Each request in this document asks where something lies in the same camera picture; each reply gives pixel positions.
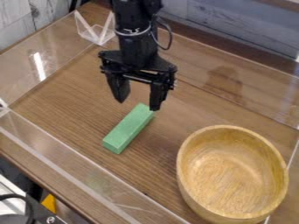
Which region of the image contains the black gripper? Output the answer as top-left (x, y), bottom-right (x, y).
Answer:
top-left (99, 30), bottom-right (178, 111)

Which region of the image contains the green rectangular block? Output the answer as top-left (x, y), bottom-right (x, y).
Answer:
top-left (103, 103), bottom-right (155, 154)

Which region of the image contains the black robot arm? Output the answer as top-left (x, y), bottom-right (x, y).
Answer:
top-left (98, 0), bottom-right (178, 111)

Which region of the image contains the brown wooden bowl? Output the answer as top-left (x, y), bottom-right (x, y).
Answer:
top-left (177, 125), bottom-right (290, 224)

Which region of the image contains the yellow and black equipment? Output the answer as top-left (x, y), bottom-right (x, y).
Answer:
top-left (26, 186), bottom-right (69, 224)

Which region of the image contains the clear acrylic corner bracket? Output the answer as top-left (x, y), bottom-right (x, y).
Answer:
top-left (74, 11), bottom-right (117, 46)

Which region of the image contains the black cable bottom left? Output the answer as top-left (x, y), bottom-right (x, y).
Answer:
top-left (0, 193), bottom-right (37, 224)

